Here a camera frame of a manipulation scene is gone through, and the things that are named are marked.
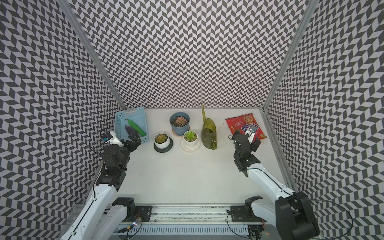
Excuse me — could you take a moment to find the cork coaster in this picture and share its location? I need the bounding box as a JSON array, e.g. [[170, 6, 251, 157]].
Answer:
[[172, 129, 183, 138]]

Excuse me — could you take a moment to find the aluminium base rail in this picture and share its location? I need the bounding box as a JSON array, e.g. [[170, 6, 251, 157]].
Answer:
[[71, 203, 301, 240]]

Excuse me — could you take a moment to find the purple toy eggplant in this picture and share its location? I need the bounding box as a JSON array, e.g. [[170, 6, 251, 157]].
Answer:
[[125, 125, 140, 139]]

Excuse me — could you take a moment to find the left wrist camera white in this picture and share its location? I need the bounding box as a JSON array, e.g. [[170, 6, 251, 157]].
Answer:
[[102, 131, 124, 147]]

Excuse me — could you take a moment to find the red candy bag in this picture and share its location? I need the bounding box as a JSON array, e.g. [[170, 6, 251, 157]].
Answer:
[[226, 113, 267, 140]]

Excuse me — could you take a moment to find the green toy cucumber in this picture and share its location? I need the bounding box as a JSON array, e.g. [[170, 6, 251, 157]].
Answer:
[[125, 119, 147, 137]]

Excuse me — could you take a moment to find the white pot green succulent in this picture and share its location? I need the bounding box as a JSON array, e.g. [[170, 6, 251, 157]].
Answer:
[[184, 130, 198, 148]]

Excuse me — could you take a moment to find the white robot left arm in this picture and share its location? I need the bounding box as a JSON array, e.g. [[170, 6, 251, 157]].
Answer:
[[60, 130, 142, 240]]

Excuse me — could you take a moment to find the dark round saucer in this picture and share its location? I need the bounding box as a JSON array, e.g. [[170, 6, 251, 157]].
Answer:
[[154, 138, 174, 153]]

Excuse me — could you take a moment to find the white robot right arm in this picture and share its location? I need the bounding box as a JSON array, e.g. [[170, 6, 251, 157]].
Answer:
[[232, 131, 320, 240]]

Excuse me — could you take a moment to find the green transparent watering can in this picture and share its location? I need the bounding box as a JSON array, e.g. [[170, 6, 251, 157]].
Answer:
[[201, 104, 217, 150]]

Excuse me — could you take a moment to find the blue-grey plant pot pink succulent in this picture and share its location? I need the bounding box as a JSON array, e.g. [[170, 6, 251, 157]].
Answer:
[[170, 112, 190, 135]]

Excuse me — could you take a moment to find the white pot yellow-green succulent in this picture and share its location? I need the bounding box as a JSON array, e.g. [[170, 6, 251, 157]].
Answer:
[[155, 133, 169, 144]]

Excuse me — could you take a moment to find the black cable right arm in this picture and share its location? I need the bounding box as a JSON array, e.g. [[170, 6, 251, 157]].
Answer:
[[311, 198, 354, 240]]

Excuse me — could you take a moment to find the light blue plastic basket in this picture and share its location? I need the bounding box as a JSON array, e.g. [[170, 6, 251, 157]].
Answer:
[[114, 107, 150, 144]]

